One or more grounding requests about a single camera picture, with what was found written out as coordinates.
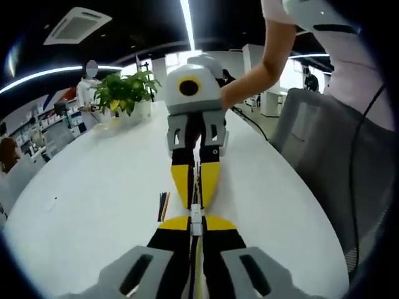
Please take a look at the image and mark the yellow and black wire cable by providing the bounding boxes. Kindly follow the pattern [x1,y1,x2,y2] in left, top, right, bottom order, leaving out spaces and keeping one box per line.
[186,235,208,299]

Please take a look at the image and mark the grey office chair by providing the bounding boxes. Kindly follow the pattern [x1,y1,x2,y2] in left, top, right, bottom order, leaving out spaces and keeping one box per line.
[270,87,399,283]

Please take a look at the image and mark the curved ceiling light strip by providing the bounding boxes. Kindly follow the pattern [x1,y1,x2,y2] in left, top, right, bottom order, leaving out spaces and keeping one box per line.
[0,64,123,95]

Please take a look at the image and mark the straight ceiling light strip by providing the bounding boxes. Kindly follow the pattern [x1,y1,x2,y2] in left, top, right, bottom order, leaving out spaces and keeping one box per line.
[180,0,198,51]

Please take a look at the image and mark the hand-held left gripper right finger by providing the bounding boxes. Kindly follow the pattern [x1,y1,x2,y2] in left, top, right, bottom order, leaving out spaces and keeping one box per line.
[201,216,316,299]

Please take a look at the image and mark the person's pink clothed torso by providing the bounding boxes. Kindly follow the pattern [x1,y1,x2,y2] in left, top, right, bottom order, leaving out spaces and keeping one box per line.
[261,0,399,131]

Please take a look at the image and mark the ceiling air conditioner vent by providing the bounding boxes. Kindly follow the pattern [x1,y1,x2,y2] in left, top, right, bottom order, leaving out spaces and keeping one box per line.
[43,7,113,46]

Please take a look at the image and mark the black cable on table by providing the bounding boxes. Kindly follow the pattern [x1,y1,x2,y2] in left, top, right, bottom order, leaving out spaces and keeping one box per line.
[229,105,269,141]

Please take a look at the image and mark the green potted plant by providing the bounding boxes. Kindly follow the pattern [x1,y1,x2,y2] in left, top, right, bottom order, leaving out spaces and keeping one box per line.
[92,70,163,126]

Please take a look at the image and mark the white JST connector socket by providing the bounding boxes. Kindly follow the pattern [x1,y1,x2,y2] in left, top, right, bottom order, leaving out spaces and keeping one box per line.
[189,215,206,237]

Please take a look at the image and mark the thin dark wire cable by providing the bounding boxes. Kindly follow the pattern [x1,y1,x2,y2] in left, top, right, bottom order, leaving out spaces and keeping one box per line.
[193,160,203,207]

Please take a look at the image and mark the black computer monitor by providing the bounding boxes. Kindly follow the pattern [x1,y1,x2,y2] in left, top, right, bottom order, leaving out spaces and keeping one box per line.
[53,102,68,118]

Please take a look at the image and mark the white chest-worn device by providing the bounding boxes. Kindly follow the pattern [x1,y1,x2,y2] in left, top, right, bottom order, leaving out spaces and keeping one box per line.
[282,0,364,35]

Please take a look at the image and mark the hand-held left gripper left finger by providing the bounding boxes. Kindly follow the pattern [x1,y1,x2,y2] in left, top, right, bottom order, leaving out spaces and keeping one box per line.
[55,215,192,299]

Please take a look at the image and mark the black device cable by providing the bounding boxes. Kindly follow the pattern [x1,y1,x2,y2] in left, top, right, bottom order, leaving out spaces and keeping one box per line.
[348,83,388,277]

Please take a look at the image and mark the white storage shelves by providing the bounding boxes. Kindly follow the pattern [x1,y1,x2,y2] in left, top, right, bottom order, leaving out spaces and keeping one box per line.
[0,90,85,159]

